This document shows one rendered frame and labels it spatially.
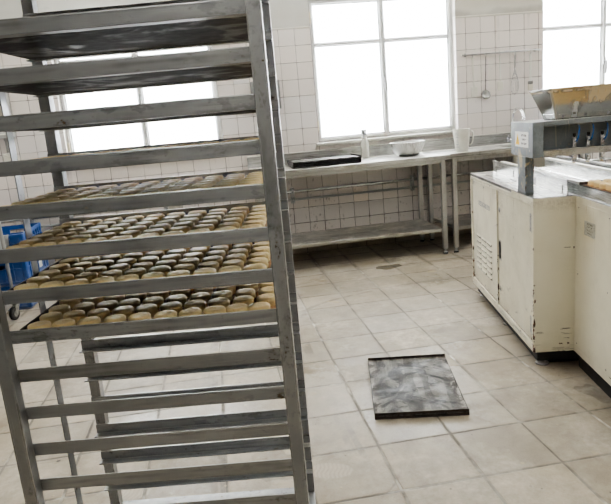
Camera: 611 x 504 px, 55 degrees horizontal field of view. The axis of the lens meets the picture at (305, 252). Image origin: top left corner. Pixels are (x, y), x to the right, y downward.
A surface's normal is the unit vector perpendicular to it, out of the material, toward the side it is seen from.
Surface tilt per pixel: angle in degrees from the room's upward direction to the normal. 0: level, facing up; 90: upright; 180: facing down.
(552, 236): 90
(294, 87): 90
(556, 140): 90
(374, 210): 90
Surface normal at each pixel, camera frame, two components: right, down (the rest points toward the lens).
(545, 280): -0.04, 0.22
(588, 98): 0.00, 0.61
